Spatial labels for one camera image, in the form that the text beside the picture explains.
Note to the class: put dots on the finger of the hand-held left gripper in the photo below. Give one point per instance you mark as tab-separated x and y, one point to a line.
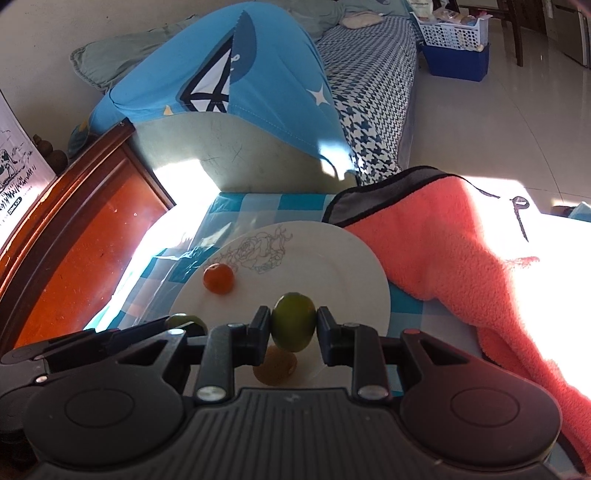
92	341

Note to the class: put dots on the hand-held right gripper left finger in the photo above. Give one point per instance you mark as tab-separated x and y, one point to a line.
262	325

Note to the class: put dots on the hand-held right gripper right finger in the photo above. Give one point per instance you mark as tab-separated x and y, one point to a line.
324	325

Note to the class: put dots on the large green citrus fruit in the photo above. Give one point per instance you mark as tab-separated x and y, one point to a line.
293	321

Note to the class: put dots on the white floral print plate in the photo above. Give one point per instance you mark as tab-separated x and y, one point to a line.
314	267

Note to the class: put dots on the small green citrus fruit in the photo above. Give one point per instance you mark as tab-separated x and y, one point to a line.
199	325

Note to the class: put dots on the yellow-brown fruit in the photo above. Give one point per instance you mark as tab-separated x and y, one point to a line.
277	367

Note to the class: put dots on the orange mandarin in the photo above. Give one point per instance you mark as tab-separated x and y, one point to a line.
219	278

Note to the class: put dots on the red-brown wooden headboard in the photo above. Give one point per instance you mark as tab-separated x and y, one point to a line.
83	240

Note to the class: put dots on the blue checkered tablecloth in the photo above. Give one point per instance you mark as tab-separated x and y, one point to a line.
258	207

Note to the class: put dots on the orange fleece blanket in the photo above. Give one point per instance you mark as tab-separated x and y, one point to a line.
461	258

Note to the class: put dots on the white printed poster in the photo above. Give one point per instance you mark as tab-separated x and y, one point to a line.
23	175

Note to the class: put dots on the brown gourd ornament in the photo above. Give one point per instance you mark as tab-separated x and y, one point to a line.
57	159

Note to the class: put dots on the houndstooth bed sheet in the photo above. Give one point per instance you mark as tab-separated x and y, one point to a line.
374	83

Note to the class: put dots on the blue printed duvet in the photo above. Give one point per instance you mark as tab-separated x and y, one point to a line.
268	69

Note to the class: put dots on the grey-green pillow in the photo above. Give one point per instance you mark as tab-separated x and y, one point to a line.
106	60

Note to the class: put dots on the blue storage box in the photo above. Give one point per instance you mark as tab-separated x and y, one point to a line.
455	62

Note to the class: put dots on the beige pillow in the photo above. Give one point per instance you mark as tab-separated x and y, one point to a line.
362	20

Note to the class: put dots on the white plastic basket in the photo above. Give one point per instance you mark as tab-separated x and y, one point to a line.
450	34

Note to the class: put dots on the dark wooden chair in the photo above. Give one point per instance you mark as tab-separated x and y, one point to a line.
516	27

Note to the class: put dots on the grey metal cabinet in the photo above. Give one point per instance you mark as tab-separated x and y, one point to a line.
572	32

